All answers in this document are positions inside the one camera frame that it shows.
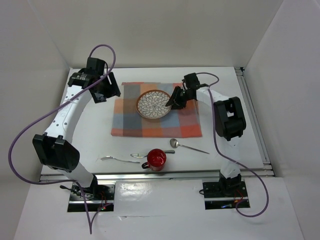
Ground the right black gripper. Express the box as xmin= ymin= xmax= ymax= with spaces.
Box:
xmin=165 ymin=85 xmax=193 ymax=110

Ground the floral patterned plate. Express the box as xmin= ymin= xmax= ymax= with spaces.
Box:
xmin=136 ymin=89 xmax=172 ymax=120

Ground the checkered orange grey cloth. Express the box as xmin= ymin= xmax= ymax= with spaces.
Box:
xmin=111 ymin=82 xmax=202 ymax=138

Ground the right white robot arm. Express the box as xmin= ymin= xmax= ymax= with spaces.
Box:
xmin=166 ymin=72 xmax=247 ymax=197

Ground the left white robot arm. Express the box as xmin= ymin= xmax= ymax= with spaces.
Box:
xmin=32 ymin=57 xmax=121 ymax=200

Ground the silver spoon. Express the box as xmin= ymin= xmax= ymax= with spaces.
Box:
xmin=169 ymin=138 xmax=210 ymax=155

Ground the silver fork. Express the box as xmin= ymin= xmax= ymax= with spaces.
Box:
xmin=101 ymin=155 xmax=140 ymax=164

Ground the red enamel mug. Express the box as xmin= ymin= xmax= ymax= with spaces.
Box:
xmin=141 ymin=148 xmax=167 ymax=172

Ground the silver knife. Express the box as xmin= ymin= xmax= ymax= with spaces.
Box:
xmin=130 ymin=150 xmax=175 ymax=158

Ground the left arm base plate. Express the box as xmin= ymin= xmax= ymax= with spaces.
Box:
xmin=59 ymin=183 xmax=116 ymax=213

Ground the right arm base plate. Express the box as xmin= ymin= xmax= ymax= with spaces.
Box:
xmin=199 ymin=181 xmax=250 ymax=210

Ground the aluminium frame rail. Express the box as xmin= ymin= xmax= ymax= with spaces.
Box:
xmin=39 ymin=66 xmax=276 ymax=182

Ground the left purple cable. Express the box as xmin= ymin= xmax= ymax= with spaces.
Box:
xmin=7 ymin=44 xmax=117 ymax=235

